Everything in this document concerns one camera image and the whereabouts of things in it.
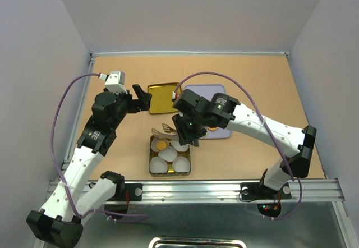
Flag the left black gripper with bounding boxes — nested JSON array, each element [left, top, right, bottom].
[[111, 84, 152, 129]]

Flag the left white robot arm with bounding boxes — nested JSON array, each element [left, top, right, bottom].
[[26, 84, 152, 247]]

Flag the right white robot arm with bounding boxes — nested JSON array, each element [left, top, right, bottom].
[[172, 89, 317, 198]]

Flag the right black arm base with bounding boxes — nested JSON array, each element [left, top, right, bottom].
[[238, 182, 292, 219]]

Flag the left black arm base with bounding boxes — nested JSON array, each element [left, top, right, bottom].
[[100, 183, 143, 214]]

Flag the gold tin lid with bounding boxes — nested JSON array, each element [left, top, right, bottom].
[[147, 82, 178, 115]]

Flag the white paper cupcake liner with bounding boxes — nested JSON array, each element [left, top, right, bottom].
[[150, 138, 169, 153], [172, 157, 191, 173], [158, 146, 178, 163], [171, 140, 189, 152], [149, 157, 168, 174]]

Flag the green christmas cookie tin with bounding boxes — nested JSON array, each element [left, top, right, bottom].
[[149, 136, 192, 177]]

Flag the lilac plastic tray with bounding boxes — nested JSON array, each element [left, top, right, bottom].
[[184, 84, 232, 140]]

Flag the steel tray front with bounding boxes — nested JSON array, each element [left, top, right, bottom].
[[148, 236, 247, 248]]

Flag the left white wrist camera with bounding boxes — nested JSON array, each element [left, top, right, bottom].
[[105, 71, 127, 94]]

